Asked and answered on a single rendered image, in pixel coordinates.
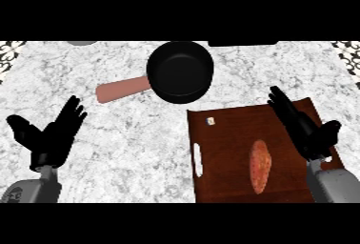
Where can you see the dark brown wooden tray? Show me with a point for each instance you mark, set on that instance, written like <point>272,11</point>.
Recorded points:
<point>244,152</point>

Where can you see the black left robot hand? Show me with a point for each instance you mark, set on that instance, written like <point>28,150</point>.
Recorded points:
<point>52,139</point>

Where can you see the grey round object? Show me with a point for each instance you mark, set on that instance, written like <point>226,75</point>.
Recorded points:
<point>82,42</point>

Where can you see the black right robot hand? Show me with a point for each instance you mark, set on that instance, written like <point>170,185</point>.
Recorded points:
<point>303,130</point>

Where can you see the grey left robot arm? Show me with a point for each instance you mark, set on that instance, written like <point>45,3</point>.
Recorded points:
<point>34,187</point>

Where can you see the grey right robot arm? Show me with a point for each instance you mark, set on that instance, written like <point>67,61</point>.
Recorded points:
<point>331,182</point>

